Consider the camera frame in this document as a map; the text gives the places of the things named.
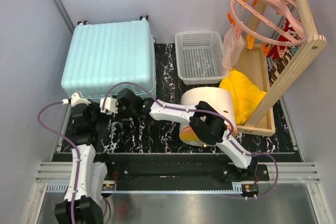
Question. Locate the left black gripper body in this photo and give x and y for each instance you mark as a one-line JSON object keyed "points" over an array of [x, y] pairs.
{"points": [[95, 110]]}

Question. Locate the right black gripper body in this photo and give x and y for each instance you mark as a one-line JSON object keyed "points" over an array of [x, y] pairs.
{"points": [[124, 113]]}

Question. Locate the light blue hard-shell suitcase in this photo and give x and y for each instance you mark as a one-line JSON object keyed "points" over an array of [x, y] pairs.
{"points": [[105, 58]]}

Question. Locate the white round drum box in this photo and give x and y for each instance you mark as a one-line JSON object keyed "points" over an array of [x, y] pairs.
{"points": [[218, 98]]}

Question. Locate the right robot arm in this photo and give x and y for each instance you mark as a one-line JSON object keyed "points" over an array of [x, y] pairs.
{"points": [[207, 124]]}

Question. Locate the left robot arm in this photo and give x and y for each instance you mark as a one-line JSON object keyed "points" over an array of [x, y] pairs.
{"points": [[82, 200]]}

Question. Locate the black marble pattern mat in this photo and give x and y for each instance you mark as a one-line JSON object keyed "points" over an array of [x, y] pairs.
{"points": [[142, 136]]}

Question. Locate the white perforated plastic basket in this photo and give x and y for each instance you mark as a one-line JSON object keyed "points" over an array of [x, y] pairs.
{"points": [[199, 57]]}

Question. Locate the yellow cloth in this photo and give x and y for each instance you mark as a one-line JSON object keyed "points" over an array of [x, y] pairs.
{"points": [[246, 96]]}

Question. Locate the translucent pink plastic bag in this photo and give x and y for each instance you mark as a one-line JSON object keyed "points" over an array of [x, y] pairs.
{"points": [[233, 47]]}

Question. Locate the wooden tray base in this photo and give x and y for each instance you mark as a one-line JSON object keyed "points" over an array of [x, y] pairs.
{"points": [[253, 64]]}

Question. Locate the pink round clip hanger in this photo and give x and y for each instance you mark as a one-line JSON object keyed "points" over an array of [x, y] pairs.
{"points": [[257, 26]]}

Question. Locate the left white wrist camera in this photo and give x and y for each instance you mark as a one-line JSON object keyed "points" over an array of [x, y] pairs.
{"points": [[75, 99]]}

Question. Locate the wooden hanger rack frame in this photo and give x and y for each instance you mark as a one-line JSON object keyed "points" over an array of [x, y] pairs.
{"points": [[311, 47]]}

